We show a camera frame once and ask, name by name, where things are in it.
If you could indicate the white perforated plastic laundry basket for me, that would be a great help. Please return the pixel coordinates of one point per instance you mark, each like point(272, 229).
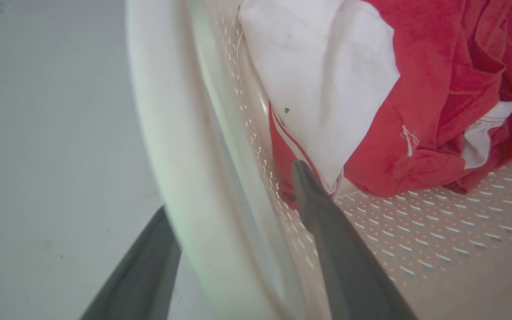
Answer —
point(220, 178)

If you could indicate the red and white garment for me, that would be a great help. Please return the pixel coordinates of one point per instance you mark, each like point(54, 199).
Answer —
point(398, 89)

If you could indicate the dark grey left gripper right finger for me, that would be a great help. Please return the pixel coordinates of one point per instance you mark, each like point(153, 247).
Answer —
point(349, 266)

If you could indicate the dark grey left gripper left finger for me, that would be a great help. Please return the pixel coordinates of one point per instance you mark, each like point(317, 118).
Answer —
point(140, 275)

